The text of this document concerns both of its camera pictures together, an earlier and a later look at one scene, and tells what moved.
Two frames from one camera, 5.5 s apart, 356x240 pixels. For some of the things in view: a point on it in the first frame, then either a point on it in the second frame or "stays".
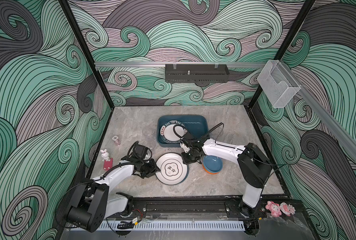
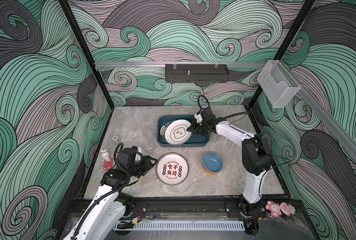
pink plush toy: (274, 208) stays
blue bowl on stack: (212, 164) stays
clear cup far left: (148, 131) stays
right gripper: (185, 161) to (193, 128)
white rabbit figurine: (105, 155) stays
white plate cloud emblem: (173, 171) to (176, 133)
